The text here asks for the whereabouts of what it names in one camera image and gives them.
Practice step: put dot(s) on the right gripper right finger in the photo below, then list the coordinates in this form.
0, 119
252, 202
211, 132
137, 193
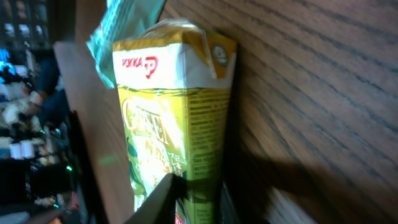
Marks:
229, 214

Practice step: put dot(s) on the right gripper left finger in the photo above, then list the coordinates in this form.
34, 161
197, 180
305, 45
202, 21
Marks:
159, 208

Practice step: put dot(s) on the green tea carton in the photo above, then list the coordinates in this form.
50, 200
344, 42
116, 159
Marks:
174, 85

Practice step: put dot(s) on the teal wipes packet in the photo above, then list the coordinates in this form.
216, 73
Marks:
123, 20

